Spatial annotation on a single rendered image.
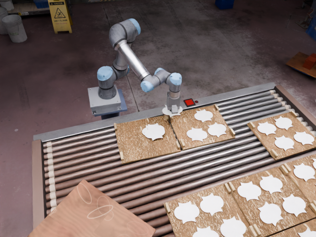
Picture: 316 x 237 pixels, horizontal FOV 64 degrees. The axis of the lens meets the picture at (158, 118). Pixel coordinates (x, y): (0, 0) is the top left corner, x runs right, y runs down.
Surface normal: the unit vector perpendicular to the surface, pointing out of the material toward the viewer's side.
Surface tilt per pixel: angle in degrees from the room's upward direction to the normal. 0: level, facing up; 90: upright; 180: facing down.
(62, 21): 78
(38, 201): 0
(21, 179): 1
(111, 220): 0
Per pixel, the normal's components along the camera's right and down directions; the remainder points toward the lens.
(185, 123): 0.04, -0.68
